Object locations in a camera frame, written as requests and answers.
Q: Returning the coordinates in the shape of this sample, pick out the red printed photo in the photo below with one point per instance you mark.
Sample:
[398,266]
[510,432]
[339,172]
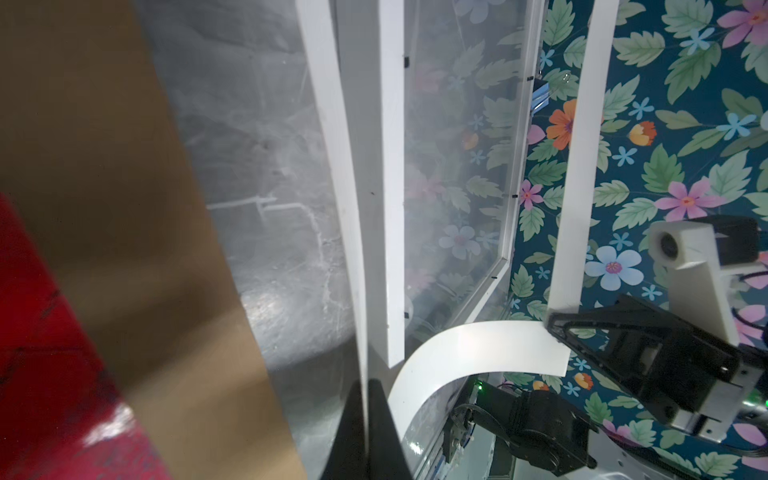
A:
[61,415]

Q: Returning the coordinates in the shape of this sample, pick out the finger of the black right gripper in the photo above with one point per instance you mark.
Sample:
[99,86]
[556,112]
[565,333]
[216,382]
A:
[622,340]

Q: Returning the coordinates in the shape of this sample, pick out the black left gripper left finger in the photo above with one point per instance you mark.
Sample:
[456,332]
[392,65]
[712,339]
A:
[348,456]

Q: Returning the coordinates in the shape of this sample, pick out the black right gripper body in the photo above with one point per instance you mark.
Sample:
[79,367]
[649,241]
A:
[690,382]

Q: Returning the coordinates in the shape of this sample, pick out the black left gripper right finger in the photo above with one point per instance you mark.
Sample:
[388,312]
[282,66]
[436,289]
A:
[386,459]

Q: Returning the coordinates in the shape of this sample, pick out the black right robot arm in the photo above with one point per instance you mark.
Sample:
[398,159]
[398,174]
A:
[545,430]

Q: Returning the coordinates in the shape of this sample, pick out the white picture frame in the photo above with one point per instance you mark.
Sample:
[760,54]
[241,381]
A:
[437,95]

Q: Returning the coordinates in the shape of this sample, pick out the brown backing board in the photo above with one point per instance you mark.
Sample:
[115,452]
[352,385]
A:
[92,162]

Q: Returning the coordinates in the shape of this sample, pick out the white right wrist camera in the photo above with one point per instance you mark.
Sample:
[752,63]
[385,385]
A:
[702,258]

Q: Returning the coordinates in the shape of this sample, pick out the clear acrylic sheet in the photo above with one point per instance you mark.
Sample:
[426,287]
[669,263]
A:
[462,87]

